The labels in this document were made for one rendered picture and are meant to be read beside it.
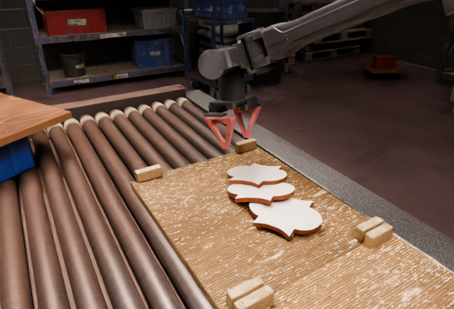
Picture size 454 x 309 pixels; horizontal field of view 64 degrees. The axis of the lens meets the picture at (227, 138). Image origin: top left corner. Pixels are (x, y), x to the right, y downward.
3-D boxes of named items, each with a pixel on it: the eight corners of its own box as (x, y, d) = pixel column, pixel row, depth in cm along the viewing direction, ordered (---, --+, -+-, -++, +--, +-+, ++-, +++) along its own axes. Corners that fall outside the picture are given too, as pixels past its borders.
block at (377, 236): (384, 232, 66) (386, 220, 65) (392, 239, 65) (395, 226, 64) (361, 245, 64) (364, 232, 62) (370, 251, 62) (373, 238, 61)
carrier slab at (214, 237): (255, 150, 99) (256, 145, 99) (385, 236, 68) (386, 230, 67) (130, 187, 83) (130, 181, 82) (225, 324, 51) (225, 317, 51)
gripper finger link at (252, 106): (263, 136, 86) (261, 96, 84) (249, 144, 80) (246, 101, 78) (238, 134, 89) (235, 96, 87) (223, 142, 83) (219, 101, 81)
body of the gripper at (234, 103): (257, 103, 82) (255, 69, 81) (235, 111, 74) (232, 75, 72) (232, 103, 86) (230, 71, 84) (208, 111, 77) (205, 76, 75)
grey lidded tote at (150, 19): (167, 23, 503) (165, 5, 493) (179, 26, 476) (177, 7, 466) (132, 27, 478) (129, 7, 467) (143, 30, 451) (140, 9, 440)
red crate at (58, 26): (101, 27, 469) (97, 4, 457) (108, 32, 434) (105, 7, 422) (44, 32, 441) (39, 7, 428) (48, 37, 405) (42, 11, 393)
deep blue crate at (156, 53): (166, 59, 526) (164, 33, 510) (174, 65, 492) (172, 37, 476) (131, 63, 507) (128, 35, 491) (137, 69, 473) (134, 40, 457)
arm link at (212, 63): (278, 67, 76) (265, 27, 74) (263, 73, 65) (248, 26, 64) (228, 85, 81) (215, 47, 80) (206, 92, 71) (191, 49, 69)
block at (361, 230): (373, 226, 68) (376, 214, 67) (382, 232, 67) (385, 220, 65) (352, 237, 65) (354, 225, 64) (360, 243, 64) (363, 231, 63)
